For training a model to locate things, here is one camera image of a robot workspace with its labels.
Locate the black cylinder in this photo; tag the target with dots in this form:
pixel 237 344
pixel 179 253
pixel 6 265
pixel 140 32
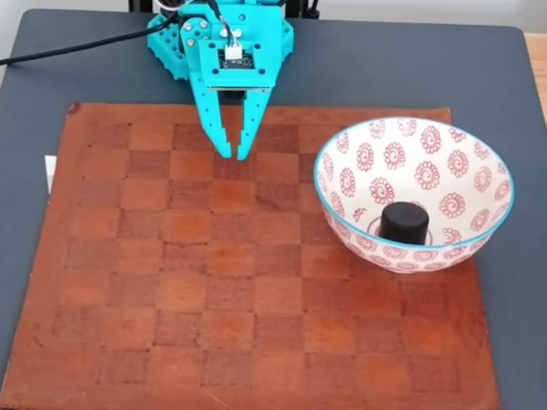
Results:
pixel 404 222

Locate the white paper piece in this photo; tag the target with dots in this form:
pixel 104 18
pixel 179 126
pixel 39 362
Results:
pixel 50 171

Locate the teal camera mount with board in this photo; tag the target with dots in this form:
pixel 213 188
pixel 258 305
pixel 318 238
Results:
pixel 213 74

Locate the white bowl with red flowers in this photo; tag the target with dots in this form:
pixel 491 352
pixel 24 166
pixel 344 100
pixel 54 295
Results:
pixel 427 171

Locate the brown wooden chessboard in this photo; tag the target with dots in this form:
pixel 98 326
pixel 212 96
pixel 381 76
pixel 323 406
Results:
pixel 239 299

